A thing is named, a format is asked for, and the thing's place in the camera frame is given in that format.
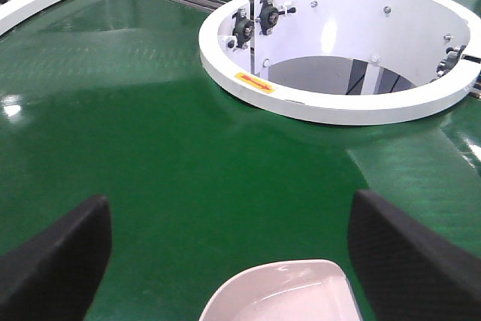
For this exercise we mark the left black bearing block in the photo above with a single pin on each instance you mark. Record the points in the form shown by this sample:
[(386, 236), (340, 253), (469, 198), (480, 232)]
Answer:
[(243, 28)]

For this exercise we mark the yellow arrow sticker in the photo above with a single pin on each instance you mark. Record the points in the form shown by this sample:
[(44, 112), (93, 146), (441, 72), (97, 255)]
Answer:
[(255, 82)]

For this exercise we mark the right black bearing block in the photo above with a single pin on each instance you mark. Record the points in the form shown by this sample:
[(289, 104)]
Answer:
[(270, 14)]

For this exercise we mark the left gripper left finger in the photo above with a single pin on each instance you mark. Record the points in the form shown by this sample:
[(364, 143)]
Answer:
[(56, 274)]

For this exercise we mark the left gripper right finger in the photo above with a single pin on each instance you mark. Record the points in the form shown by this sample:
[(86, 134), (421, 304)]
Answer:
[(407, 271)]

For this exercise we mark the black bearing block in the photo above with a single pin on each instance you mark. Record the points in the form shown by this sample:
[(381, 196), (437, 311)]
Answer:
[(270, 14), (243, 28)]

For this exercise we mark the green conveyor belt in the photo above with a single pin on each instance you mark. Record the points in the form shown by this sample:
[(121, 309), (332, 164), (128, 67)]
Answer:
[(110, 97)]

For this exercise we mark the pink plastic dustpan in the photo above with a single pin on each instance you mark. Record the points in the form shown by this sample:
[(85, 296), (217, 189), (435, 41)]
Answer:
[(310, 289)]

